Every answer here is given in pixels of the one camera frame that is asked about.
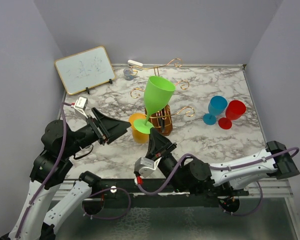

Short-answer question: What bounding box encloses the blue wine glass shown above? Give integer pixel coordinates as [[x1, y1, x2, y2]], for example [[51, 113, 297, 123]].
[[202, 95, 228, 126]]

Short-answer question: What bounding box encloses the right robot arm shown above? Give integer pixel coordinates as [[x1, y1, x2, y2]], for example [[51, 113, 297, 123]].
[[146, 128, 300, 196]]

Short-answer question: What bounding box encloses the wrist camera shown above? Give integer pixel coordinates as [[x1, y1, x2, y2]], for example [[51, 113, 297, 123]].
[[70, 96, 88, 121], [134, 157, 162, 185]]

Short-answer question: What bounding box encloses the green wine glass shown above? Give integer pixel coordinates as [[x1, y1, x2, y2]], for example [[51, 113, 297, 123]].
[[133, 75, 176, 135]]

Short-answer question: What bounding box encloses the black front mounting rail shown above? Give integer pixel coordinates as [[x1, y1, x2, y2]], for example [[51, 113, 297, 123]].
[[78, 171, 249, 209]]

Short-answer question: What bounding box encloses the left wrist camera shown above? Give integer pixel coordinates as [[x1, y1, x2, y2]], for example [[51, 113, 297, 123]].
[[70, 96, 88, 121]]

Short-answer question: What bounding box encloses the red wine glass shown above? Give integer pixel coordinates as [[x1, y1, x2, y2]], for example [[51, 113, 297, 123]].
[[218, 100, 247, 130]]

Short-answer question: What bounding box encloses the small whiteboard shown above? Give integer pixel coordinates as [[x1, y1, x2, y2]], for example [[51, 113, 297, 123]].
[[54, 46, 116, 96]]

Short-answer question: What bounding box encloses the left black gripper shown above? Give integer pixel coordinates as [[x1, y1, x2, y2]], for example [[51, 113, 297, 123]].
[[63, 106, 132, 158]]

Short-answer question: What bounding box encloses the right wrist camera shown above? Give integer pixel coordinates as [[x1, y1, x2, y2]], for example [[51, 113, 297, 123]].
[[134, 157, 162, 185]]

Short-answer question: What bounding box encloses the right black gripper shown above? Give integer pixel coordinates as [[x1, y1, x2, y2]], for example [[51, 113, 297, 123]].
[[144, 127, 187, 194]]

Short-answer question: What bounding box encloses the yellow wine glass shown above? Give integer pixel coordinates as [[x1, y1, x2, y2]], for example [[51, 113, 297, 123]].
[[128, 112, 149, 144]]

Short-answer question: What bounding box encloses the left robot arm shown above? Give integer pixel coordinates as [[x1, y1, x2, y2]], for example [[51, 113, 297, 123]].
[[1, 108, 131, 240]]

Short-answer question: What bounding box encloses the gold wire wine glass rack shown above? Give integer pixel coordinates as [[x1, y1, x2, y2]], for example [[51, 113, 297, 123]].
[[128, 58, 195, 136]]

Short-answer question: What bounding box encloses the white eraser block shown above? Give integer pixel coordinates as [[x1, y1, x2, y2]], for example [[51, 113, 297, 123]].
[[127, 59, 144, 68]]

